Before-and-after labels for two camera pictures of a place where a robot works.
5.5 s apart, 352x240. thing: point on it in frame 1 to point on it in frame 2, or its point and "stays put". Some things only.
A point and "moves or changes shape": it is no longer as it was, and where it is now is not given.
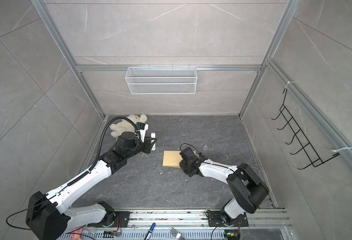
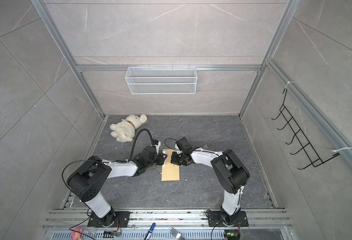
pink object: (75, 236) stays put
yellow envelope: (172, 158) moves or changes shape
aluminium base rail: (193, 224) stays put
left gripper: (147, 145) to (162, 158)
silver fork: (177, 234) stays put
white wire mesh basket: (161, 80) stays put
